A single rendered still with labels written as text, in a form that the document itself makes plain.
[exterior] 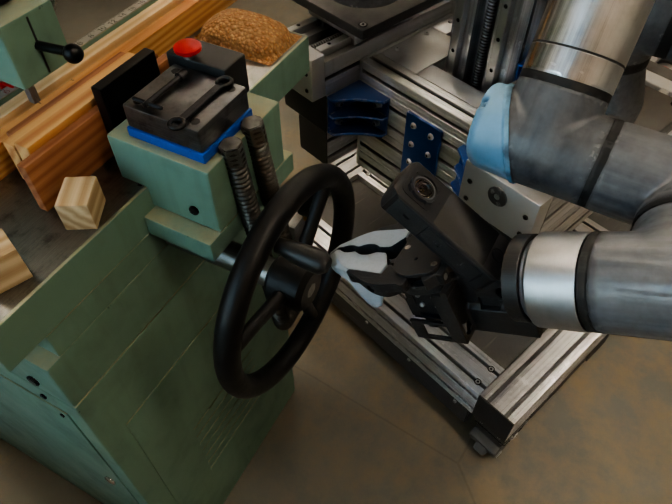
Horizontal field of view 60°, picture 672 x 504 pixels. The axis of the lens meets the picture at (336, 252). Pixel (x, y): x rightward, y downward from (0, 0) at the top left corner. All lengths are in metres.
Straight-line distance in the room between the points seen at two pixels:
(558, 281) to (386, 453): 1.07
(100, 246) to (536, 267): 0.45
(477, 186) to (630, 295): 0.53
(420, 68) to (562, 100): 0.72
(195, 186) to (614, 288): 0.41
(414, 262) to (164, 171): 0.29
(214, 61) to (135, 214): 0.19
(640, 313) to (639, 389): 1.28
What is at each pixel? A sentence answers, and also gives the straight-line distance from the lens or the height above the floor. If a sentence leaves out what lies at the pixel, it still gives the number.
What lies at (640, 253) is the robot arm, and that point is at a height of 1.06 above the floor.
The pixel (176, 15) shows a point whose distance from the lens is 0.93.
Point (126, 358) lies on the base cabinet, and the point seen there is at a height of 0.70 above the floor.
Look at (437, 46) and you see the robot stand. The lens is 1.27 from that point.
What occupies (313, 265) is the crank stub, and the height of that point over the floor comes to 0.93.
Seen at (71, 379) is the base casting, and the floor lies 0.76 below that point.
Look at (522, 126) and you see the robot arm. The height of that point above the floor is 1.07.
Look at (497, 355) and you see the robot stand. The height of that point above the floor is 0.21.
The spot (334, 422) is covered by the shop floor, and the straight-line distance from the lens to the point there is 1.49.
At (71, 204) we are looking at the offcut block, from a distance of 0.65.
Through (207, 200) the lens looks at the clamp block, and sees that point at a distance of 0.64.
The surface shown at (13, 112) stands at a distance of 0.79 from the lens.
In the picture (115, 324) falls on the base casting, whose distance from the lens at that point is 0.76.
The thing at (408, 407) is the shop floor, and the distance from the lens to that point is 1.52.
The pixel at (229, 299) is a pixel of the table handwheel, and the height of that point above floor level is 0.91.
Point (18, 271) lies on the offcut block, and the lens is 0.64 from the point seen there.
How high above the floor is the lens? 1.36
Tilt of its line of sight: 50 degrees down
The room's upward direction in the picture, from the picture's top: straight up
